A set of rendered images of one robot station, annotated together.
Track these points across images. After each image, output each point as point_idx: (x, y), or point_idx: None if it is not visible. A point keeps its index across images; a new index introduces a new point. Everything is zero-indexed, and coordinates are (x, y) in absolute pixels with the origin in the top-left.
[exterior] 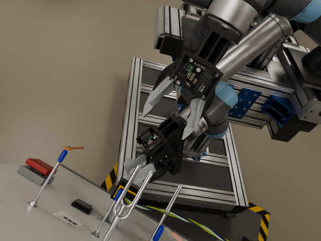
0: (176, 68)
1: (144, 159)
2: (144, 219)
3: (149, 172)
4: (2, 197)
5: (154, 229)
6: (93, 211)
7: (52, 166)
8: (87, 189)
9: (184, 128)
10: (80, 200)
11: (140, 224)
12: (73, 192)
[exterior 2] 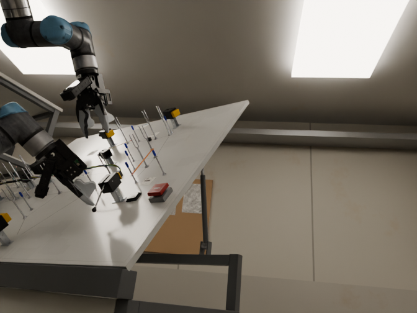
0: (110, 98)
1: (74, 184)
2: (59, 246)
3: (130, 135)
4: (176, 167)
5: (62, 236)
6: (125, 203)
7: (138, 244)
8: (109, 238)
9: (87, 131)
10: (134, 196)
11: (79, 228)
12: (133, 211)
